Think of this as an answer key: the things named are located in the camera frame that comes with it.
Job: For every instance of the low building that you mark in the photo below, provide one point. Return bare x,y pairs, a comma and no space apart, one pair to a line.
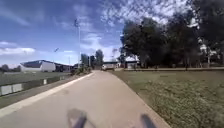
115,64

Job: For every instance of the white vehicle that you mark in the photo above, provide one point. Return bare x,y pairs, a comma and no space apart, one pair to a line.
105,67

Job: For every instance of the tall trees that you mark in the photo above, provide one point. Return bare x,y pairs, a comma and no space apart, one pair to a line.
95,59

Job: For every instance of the bushes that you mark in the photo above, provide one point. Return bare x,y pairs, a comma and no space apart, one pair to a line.
80,70

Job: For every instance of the grey paved path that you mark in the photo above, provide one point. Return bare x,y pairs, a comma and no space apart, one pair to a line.
100,96

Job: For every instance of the tall light pole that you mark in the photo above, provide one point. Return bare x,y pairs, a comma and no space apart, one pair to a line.
79,43

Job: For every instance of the street lamp pole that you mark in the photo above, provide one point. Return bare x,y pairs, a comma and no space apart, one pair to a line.
55,55

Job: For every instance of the row of dark trees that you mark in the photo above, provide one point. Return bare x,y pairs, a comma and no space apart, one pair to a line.
173,40

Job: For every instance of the robot's own part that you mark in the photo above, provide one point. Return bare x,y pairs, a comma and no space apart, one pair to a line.
147,122
79,121

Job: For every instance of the white building with dark roof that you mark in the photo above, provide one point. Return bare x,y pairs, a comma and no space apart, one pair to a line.
38,66

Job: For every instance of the grass field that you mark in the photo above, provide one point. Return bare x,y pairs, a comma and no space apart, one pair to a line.
180,96

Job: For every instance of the pale concrete kerb strip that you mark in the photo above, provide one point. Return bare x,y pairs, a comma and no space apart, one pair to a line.
40,95

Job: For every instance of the grass beyond fence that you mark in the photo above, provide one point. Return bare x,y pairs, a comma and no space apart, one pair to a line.
26,77

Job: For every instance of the dark asphalt strip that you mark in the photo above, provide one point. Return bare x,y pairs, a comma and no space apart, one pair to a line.
30,92

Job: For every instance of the low fence with pale panels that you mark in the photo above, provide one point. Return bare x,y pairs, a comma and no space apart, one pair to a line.
23,85

